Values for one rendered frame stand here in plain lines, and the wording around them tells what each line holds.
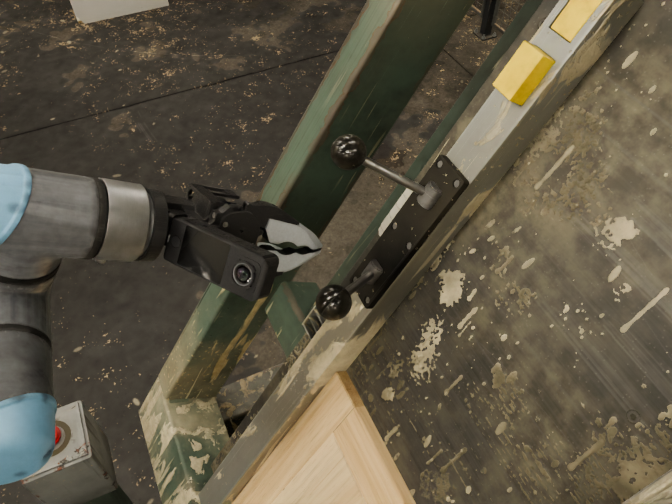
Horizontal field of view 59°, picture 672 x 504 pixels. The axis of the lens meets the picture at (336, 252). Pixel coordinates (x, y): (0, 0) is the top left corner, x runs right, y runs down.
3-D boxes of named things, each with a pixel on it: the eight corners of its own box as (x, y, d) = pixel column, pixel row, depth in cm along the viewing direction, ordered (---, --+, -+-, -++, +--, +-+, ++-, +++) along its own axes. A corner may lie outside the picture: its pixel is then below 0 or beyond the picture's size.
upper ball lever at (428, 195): (427, 204, 68) (324, 150, 65) (446, 178, 66) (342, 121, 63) (431, 221, 65) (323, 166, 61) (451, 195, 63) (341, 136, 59)
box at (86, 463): (49, 460, 121) (12, 423, 107) (108, 437, 124) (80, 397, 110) (57, 517, 114) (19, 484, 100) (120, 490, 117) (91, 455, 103)
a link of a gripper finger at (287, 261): (299, 232, 73) (234, 224, 68) (326, 252, 69) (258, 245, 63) (292, 255, 74) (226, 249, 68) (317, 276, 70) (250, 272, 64)
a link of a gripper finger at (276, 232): (307, 209, 73) (241, 199, 67) (334, 227, 68) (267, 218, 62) (299, 232, 73) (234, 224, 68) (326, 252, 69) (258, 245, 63)
